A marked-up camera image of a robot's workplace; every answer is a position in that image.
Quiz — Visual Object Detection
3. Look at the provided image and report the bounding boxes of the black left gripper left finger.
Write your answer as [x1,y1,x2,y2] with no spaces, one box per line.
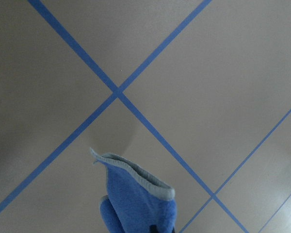
[149,225,157,233]

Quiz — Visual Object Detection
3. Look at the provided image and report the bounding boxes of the blue microfiber towel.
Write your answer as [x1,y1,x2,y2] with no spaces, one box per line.
[90,149,177,233]

